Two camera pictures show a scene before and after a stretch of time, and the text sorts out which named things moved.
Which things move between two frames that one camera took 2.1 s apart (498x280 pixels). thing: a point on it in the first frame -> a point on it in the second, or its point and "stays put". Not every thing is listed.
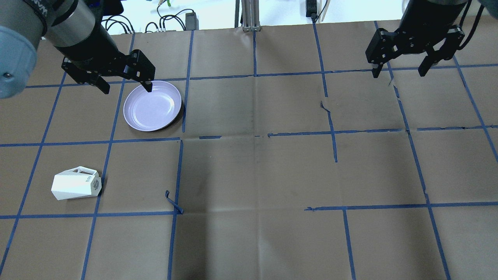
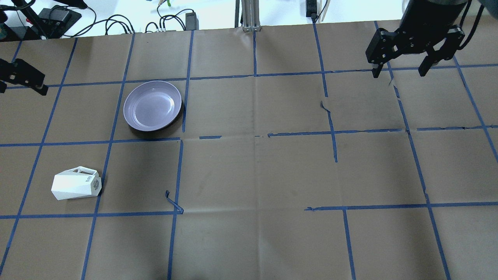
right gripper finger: [377, 68] stays put
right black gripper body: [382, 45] stays put
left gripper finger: [148, 85] -> [43, 91]
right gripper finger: [425, 67] stays put
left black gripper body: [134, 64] -> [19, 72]
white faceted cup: [78, 182] stays put
